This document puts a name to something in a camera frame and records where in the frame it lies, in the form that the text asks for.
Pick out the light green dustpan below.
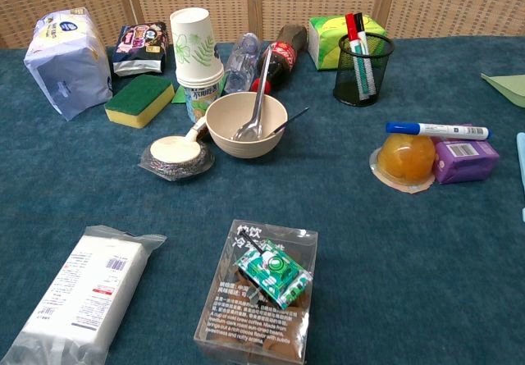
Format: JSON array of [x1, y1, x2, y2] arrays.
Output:
[[480, 72, 525, 109]]

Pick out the orange jelly cup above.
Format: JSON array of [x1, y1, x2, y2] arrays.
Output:
[[368, 132, 437, 195]]

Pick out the printed instant drink cup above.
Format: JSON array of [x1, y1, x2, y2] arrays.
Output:
[[185, 78, 226, 123]]

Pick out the purple wrapped pack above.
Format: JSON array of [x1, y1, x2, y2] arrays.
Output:
[[429, 124, 501, 185]]

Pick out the cola bottle red cap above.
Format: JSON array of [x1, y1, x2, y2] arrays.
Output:
[[249, 24, 309, 96]]

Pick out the black mesh pen holder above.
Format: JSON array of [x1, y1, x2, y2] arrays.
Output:
[[332, 32, 396, 108]]

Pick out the long silver spoon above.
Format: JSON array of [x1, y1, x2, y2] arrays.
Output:
[[231, 43, 275, 143]]

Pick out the green paper card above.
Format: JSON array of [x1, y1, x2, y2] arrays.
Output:
[[170, 84, 189, 106]]

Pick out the green candy packet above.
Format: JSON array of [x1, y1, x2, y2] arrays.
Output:
[[233, 233, 314, 311]]

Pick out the blue white tissue pack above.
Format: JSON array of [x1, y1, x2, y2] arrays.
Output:
[[23, 7, 114, 122]]

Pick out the clear coffee box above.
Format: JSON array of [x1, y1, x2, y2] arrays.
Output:
[[193, 218, 320, 365]]

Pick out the steel scourer white handle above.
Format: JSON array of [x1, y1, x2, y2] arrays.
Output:
[[138, 116, 216, 183]]

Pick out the white pads plastic bag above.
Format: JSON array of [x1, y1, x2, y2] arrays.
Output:
[[0, 225, 168, 365]]

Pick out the woven folding screen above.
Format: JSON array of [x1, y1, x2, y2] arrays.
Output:
[[0, 0, 525, 50]]

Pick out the beige bowl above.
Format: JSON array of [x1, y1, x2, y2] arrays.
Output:
[[205, 90, 290, 160]]

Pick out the red and black markers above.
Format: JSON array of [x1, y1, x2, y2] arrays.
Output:
[[345, 12, 372, 97]]

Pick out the floral white paper cup stack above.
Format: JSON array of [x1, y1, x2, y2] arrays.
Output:
[[169, 7, 226, 90]]

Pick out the green tissue box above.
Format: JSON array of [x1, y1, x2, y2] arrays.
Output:
[[308, 13, 388, 72]]

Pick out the black snack packet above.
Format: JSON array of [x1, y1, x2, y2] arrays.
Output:
[[112, 21, 170, 78]]

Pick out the green yellow sponge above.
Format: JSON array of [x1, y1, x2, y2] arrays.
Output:
[[103, 73, 176, 130]]

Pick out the clear plastic water bottle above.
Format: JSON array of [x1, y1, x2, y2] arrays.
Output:
[[223, 32, 263, 95]]

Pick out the blue whiteboard marker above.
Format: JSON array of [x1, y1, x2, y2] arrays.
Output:
[[385, 121, 493, 142]]

